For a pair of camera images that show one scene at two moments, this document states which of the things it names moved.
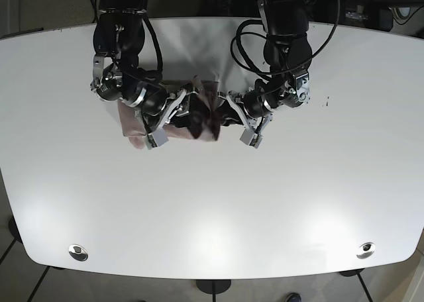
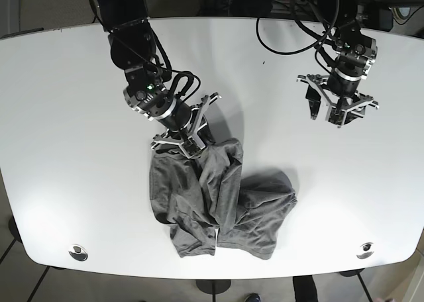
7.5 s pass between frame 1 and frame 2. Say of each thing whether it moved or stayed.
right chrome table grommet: stayed
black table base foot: stayed
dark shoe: moved
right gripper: moved
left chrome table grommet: stayed
